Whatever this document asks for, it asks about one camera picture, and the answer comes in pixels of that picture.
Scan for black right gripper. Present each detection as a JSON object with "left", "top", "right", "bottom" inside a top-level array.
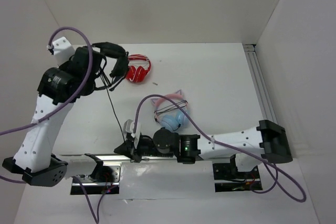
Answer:
[{"left": 114, "top": 133, "right": 174, "bottom": 162}]

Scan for black headset with microphone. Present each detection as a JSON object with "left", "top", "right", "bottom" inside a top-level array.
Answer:
[{"left": 91, "top": 42, "right": 129, "bottom": 92}]

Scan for black headset cable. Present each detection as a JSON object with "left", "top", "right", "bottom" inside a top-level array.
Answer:
[{"left": 96, "top": 56, "right": 127, "bottom": 143}]

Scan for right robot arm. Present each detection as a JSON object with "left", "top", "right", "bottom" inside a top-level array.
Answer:
[{"left": 114, "top": 120, "right": 293, "bottom": 178}]

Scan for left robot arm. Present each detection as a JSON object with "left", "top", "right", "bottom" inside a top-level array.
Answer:
[{"left": 2, "top": 46, "right": 106, "bottom": 187}]

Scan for red headphones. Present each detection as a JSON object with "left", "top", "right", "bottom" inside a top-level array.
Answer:
[{"left": 125, "top": 54, "right": 152, "bottom": 83}]

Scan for pink blue cat-ear headphones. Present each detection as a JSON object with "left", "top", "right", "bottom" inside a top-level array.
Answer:
[{"left": 150, "top": 89, "right": 189, "bottom": 132}]

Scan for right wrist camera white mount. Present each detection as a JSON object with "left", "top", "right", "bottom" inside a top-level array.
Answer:
[{"left": 122, "top": 119, "right": 141, "bottom": 149}]

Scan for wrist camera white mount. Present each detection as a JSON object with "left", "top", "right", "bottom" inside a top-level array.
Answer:
[
  {"left": 122, "top": 119, "right": 141, "bottom": 149},
  {"left": 47, "top": 37, "right": 75, "bottom": 67}
]

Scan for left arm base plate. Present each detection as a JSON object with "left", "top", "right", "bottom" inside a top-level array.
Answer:
[{"left": 70, "top": 163, "right": 121, "bottom": 195}]

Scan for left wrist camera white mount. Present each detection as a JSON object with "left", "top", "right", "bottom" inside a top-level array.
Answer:
[{"left": 47, "top": 37, "right": 75, "bottom": 67}]

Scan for aluminium front rail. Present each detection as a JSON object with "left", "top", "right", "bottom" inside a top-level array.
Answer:
[{"left": 57, "top": 154, "right": 177, "bottom": 163}]

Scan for aluminium rail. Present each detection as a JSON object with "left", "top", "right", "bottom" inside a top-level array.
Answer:
[
  {"left": 57, "top": 154, "right": 177, "bottom": 163},
  {"left": 243, "top": 44, "right": 278, "bottom": 123}
]

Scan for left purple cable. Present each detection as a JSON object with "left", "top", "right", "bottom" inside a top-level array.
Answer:
[{"left": 0, "top": 26, "right": 100, "bottom": 223}]

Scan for purple cable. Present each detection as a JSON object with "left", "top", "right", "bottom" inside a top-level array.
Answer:
[
  {"left": 0, "top": 26, "right": 100, "bottom": 223},
  {"left": 132, "top": 94, "right": 307, "bottom": 204}
]

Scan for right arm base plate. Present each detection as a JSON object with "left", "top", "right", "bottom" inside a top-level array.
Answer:
[{"left": 213, "top": 162, "right": 263, "bottom": 193}]

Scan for aluminium right side rail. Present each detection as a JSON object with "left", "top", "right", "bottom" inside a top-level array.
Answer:
[{"left": 243, "top": 44, "right": 278, "bottom": 123}]

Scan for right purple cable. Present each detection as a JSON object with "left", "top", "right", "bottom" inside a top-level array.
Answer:
[{"left": 132, "top": 94, "right": 307, "bottom": 204}]

